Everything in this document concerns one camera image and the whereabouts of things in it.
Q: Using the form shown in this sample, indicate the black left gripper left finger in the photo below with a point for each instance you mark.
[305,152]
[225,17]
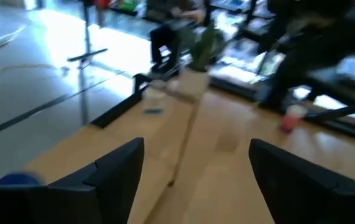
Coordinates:
[102,186]

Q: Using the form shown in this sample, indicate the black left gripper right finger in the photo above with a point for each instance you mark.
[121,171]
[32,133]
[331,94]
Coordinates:
[289,193]

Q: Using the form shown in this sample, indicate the pink medicine bottle white cap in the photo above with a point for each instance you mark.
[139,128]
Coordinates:
[289,123]

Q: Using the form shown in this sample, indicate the blue cap Tums bottle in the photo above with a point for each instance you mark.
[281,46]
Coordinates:
[18,180]

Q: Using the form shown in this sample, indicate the black floor stand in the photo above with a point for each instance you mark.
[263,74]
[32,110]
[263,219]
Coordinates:
[87,56]

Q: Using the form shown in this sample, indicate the green plant in white pot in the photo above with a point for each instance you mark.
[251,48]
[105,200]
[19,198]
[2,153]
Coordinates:
[192,82]

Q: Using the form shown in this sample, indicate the person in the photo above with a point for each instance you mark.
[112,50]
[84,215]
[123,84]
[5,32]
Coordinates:
[164,37]

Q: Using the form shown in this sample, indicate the black metal bar bracket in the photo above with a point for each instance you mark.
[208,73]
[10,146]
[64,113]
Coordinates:
[115,112]

